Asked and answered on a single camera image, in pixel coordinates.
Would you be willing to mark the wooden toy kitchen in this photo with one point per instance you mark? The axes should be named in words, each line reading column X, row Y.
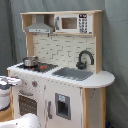
column 62, row 49

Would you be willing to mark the black toy faucet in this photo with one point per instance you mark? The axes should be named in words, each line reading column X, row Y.
column 82, row 64

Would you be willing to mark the small metal toy pot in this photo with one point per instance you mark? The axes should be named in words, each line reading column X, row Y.
column 30, row 61

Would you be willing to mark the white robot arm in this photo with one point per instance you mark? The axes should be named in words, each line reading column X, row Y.
column 26, row 121

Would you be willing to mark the white toy fridge door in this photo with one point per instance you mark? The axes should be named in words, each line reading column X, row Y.
column 63, row 105

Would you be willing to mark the black toy stovetop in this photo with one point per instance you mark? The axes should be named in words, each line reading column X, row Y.
column 40, row 67

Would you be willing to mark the grey toy sink basin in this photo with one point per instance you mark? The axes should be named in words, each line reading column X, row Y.
column 71, row 73

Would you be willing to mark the grey toy range hood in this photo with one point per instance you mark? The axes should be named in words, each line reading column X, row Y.
column 40, row 26

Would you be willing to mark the white toy microwave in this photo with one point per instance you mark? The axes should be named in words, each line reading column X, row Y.
column 73, row 23

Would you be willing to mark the toy oven door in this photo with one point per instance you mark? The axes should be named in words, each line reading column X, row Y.
column 27, row 100

